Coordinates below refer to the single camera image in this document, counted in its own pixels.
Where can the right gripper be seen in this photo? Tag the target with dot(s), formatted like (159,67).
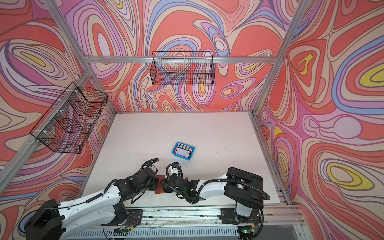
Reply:
(166,188)

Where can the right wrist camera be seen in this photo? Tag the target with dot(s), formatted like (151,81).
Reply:
(174,168)

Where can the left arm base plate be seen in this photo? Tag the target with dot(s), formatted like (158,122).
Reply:
(130,217)

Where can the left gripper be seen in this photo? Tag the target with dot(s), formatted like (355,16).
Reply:
(155,180)

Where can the white VIP card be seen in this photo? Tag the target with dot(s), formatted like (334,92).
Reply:
(182,153)

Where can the red leather card holder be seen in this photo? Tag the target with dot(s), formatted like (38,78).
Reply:
(166,185)

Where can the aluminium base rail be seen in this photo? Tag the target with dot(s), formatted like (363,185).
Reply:
(281,222)

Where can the black wire basket wall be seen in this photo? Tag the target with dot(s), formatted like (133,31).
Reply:
(183,68)
(66,127)

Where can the blue plastic tray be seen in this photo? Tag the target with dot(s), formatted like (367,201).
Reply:
(176,146)

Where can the black wire basket left wall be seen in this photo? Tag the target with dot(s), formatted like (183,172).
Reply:
(66,127)

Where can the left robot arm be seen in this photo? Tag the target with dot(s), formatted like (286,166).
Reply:
(56,221)

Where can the stack of cards in tray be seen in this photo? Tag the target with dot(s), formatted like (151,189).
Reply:
(185,147)

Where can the black wire basket back wall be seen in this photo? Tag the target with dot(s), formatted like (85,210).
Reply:
(183,68)

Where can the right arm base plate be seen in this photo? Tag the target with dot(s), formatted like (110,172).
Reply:
(229,216)

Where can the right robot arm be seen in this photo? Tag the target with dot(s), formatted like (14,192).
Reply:
(244,188)

